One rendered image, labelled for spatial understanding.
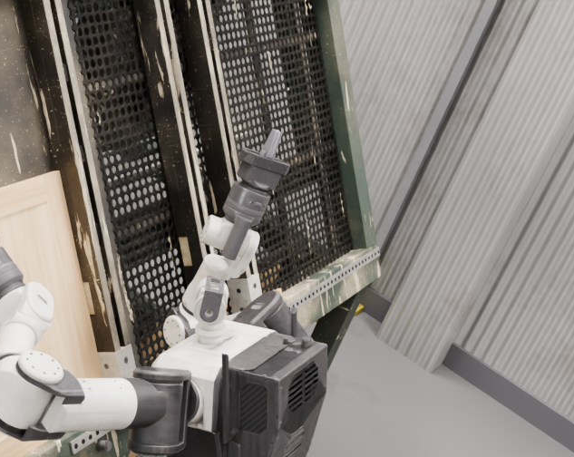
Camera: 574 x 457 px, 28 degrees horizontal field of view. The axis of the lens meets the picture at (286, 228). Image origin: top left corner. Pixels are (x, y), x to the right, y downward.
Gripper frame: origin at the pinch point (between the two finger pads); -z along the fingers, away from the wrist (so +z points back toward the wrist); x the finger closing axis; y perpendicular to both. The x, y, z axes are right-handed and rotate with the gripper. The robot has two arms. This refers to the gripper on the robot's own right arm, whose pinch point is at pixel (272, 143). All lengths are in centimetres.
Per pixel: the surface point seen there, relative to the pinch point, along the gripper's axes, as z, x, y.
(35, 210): 35, 36, 23
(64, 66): 4, 37, 34
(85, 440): 78, 13, 2
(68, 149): 20.2, 31.3, 27.9
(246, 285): 46, -41, 44
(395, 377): 100, -204, 139
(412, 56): -29, -177, 187
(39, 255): 43, 33, 19
